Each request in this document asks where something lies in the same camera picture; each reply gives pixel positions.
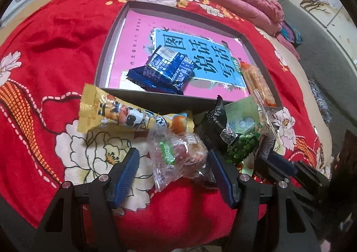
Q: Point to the colourful striped cloth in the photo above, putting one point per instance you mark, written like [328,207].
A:
[291,34]

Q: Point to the clear green label candy packet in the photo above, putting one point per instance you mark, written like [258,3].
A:
[178,154]

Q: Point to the blue foil snack packet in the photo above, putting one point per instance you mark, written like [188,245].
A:
[136,76]
[167,67]

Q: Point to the orange cracker packet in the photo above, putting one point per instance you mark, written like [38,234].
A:
[259,84]

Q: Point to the wall painting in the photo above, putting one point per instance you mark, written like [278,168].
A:
[320,0]

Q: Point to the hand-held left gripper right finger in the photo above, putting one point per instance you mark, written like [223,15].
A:
[223,182]

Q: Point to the black snack packet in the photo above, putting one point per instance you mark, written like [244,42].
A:
[214,123]

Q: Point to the green snack packet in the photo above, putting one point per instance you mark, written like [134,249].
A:
[239,120]

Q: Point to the grey cardboard tray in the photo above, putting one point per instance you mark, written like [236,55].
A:
[113,45]

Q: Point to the grey speckled cloth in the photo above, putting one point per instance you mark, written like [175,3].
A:
[320,98]

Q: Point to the grey padded headboard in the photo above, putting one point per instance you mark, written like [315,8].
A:
[320,53]

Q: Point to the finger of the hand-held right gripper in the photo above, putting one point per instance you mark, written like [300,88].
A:
[280,162]

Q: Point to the pink book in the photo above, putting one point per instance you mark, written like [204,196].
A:
[134,39]

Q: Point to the yellow cartoon snack packet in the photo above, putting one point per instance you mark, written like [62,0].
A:
[111,109]

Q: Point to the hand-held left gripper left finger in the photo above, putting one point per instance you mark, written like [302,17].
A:
[125,176]

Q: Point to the red floral blanket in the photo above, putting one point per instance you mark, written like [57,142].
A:
[55,45]

